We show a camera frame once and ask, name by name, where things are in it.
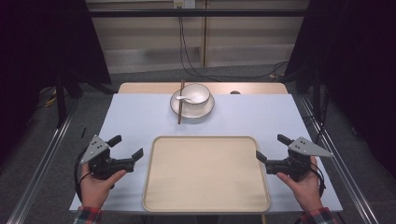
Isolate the pale blue table mat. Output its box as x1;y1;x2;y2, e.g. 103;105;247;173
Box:
68;92;344;214

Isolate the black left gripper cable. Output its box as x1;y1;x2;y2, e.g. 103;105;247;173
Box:
73;148;92;203

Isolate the white bowl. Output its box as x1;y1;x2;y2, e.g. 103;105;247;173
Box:
179;82;212;105

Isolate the aluminium floor rail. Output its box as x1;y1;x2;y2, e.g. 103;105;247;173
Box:
298;94;380;224
6;98;81;224

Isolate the white round plate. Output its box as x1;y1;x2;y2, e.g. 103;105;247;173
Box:
169;88;216;120

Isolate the person's left hand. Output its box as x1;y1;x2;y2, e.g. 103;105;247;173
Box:
79;163;127;209

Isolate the black metal stand post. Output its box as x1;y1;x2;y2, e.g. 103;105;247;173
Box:
53;69;68;128
312;66;322;119

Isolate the person's right hand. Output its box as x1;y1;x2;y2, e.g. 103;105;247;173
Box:
276;156;325;213

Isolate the black wall cable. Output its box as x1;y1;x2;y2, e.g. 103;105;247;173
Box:
177;15;290;81

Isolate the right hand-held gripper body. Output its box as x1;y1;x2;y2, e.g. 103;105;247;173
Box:
265;135;334;183

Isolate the black curtain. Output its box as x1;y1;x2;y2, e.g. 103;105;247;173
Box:
0;0;112;164
283;0;396;180

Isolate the white wall power outlet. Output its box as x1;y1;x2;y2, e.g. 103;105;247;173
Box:
173;0;197;9

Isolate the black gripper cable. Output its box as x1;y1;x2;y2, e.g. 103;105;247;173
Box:
309;161;327;198
73;148;92;203

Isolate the beige rectangular tray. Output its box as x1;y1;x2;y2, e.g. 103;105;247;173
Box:
142;135;272;214

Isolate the yellow floor cable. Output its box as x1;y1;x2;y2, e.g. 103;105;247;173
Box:
42;89;60;108

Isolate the black horizontal frame bar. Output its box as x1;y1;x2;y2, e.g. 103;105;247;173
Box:
88;8;310;19

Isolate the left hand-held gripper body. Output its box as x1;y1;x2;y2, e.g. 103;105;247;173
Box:
79;134;136;181

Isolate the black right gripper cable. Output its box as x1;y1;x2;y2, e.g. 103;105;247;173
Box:
309;161;327;198

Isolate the white ceramic spoon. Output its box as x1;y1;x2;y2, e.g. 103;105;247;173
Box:
175;95;196;104

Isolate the brown wooden chopstick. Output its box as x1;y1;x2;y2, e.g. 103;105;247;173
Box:
177;78;185;125
178;78;186;125

